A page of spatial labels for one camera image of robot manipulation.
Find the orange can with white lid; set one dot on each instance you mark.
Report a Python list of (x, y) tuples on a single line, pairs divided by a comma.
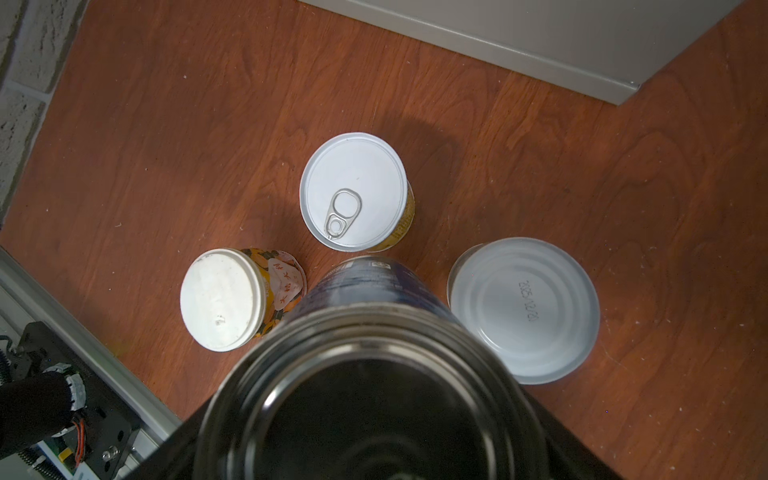
[(229, 297)]

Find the large blue can gold lid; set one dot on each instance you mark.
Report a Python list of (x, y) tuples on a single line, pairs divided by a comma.
[(370, 377)]

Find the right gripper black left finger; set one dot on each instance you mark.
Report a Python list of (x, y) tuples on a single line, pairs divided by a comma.
[(174, 459)]

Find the white can with date stamp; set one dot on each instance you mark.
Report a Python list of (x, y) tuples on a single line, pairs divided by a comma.
[(530, 302)]

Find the grey metal cabinet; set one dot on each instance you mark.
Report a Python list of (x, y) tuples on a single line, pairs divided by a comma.
[(605, 49)]

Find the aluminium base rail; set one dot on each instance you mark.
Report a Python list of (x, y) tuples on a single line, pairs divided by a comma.
[(69, 408)]

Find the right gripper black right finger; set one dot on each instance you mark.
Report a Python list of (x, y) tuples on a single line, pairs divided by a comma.
[(569, 458)]

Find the yellow can with pull tab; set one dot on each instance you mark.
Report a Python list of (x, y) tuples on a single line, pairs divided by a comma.
[(355, 196)]

